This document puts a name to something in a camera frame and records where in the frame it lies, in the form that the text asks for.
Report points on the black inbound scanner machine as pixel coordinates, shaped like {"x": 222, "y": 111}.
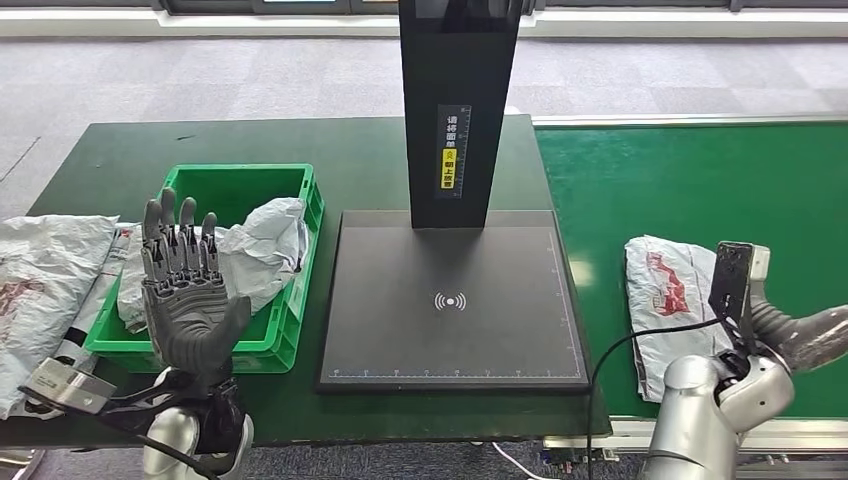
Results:
{"x": 397, "y": 318}

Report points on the aluminium conveyor frame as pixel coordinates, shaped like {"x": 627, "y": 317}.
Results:
{"x": 629, "y": 434}

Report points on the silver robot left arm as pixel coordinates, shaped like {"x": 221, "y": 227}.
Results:
{"x": 166, "y": 437}

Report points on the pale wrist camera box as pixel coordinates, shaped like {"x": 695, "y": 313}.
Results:
{"x": 69, "y": 384}
{"x": 732, "y": 285}

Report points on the dark window frame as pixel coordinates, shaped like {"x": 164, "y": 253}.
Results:
{"x": 298, "y": 6}

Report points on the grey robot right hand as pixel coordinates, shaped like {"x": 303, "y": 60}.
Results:
{"x": 821, "y": 338}

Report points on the black yellow label sticker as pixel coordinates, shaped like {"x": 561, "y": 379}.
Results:
{"x": 450, "y": 166}

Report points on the white parcel bag red print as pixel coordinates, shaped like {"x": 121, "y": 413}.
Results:
{"x": 662, "y": 311}

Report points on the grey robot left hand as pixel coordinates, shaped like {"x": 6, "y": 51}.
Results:
{"x": 189, "y": 324}

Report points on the green plastic crate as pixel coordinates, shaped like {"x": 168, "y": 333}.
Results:
{"x": 232, "y": 185}

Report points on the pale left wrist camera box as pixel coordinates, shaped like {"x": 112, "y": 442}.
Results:
{"x": 69, "y": 384}

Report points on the green conveyor belt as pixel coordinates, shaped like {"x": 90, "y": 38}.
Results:
{"x": 696, "y": 185}

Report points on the grey parcel bag red print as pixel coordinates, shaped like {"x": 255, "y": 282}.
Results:
{"x": 265, "y": 252}

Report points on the white window sill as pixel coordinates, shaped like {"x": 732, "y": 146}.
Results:
{"x": 199, "y": 25}

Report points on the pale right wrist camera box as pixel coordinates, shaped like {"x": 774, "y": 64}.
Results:
{"x": 732, "y": 285}

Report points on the large grey parcel bag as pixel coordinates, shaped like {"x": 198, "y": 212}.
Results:
{"x": 40, "y": 285}

